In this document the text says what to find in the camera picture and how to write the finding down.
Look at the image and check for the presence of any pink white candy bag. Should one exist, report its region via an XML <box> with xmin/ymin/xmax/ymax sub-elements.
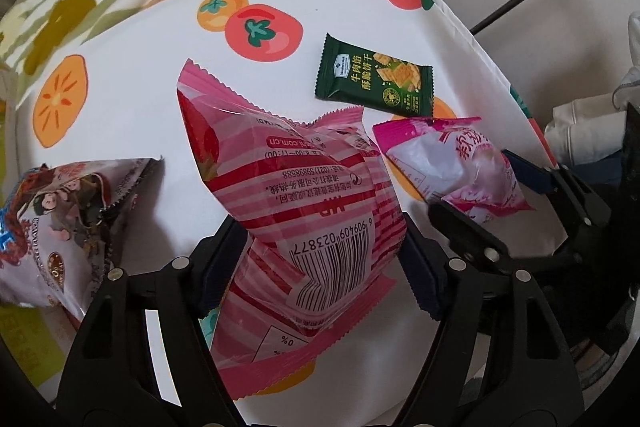
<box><xmin>373</xmin><ymin>117</ymin><xmax>530</xmax><ymax>225</ymax></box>

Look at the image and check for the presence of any pink striped snack bag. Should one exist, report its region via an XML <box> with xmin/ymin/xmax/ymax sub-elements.
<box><xmin>177</xmin><ymin>63</ymin><xmax>407</xmax><ymax>399</ymax></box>

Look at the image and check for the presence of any grey cartoon snack bag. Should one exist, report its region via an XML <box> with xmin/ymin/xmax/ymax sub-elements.
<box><xmin>1</xmin><ymin>158</ymin><xmax>160</xmax><ymax>320</ymax></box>

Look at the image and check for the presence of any dark green biscuit packet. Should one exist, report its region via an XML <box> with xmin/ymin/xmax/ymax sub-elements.
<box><xmin>314</xmin><ymin>35</ymin><xmax>434</xmax><ymax>117</ymax></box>

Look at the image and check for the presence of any white clothes pile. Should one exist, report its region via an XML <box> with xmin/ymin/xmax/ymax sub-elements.
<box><xmin>544</xmin><ymin>11</ymin><xmax>639</xmax><ymax>165</ymax></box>

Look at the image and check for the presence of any green cardboard box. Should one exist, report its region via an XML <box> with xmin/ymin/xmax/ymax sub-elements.
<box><xmin>1</xmin><ymin>64</ymin><xmax>64</xmax><ymax>401</ymax></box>

